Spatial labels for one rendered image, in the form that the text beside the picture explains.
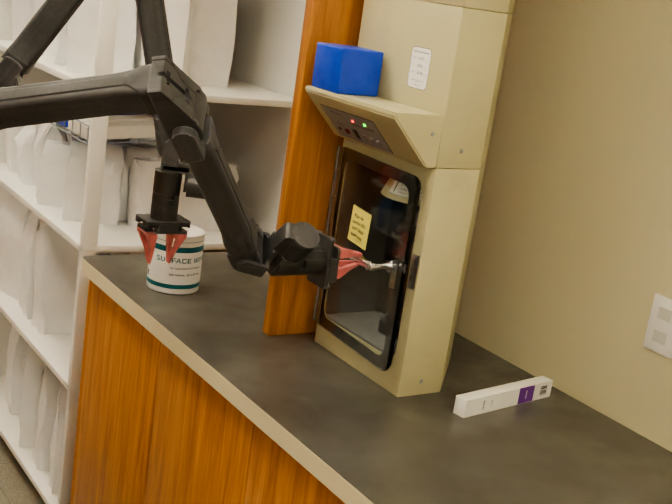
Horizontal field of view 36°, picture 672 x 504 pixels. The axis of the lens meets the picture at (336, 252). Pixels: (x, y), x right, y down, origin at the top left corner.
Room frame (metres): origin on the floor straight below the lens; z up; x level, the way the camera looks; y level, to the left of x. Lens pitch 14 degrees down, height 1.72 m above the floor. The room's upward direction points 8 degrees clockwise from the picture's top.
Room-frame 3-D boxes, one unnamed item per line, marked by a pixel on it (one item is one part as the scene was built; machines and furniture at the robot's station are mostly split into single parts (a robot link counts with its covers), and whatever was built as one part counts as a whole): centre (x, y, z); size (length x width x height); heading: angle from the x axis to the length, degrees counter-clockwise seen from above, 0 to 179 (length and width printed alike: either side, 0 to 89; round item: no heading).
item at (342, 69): (2.13, 0.03, 1.56); 0.10 x 0.10 x 0.09; 35
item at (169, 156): (2.15, 0.33, 1.30); 0.11 x 0.09 x 0.12; 99
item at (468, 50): (2.15, -0.17, 1.33); 0.32 x 0.25 x 0.77; 35
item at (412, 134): (2.05, -0.03, 1.46); 0.32 x 0.11 x 0.10; 35
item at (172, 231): (2.14, 0.37, 1.14); 0.07 x 0.07 x 0.09; 35
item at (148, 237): (2.13, 0.38, 1.14); 0.07 x 0.07 x 0.09; 35
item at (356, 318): (2.07, -0.06, 1.19); 0.30 x 0.01 x 0.40; 31
